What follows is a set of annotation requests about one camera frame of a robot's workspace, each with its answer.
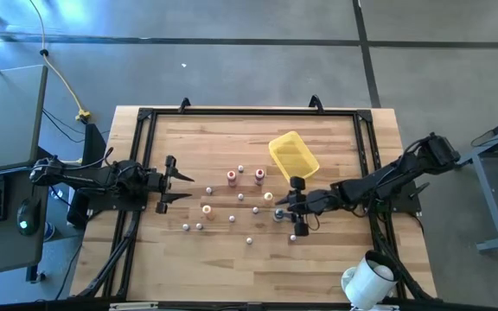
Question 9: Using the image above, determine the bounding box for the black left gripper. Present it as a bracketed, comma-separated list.
[147, 155, 195, 215]

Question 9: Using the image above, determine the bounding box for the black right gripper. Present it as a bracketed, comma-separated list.
[274, 175, 322, 238]

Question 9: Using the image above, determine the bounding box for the yellow translucent plastic bin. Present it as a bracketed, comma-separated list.
[268, 130, 321, 183]

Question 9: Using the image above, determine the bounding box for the black upright stand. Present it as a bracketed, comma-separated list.
[82, 123, 108, 168]

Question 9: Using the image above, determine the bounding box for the black box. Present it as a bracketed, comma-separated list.
[66, 189, 93, 229]

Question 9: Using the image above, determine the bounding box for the white mug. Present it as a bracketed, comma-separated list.
[340, 249, 401, 311]

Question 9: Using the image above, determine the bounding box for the black computer mouse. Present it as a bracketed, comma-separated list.
[16, 197, 42, 237]

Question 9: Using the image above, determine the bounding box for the grey desk panel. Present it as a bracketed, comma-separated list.
[0, 64, 49, 175]

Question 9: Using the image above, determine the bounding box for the black aluminium table frame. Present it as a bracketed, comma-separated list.
[75, 94, 438, 302]

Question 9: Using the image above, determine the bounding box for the yellow power cable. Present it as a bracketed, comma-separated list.
[28, 0, 93, 123]

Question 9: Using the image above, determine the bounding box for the grey metal table frame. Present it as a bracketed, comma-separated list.
[456, 107, 498, 254]

